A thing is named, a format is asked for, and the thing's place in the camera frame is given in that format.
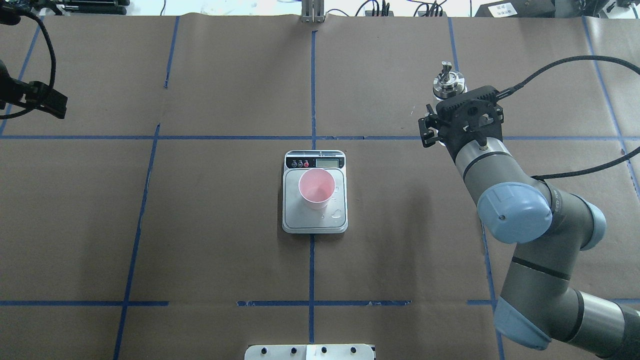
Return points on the pink paper cup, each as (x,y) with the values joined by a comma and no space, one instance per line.
(316,187)

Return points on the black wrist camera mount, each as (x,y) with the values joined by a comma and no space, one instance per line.
(30,96)

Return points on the aluminium frame post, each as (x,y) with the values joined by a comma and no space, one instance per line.
(312,11)

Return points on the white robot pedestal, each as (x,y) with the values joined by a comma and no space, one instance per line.
(331,351)

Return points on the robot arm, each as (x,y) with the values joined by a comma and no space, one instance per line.
(548,226)

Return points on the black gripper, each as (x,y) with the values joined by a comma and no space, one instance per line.
(430,132)

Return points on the black box with label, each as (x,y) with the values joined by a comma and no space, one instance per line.
(516,9)

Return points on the silver kitchen scale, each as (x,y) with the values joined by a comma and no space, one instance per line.
(297,218)

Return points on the clear glass sauce bottle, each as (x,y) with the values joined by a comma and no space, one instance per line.
(448,83)

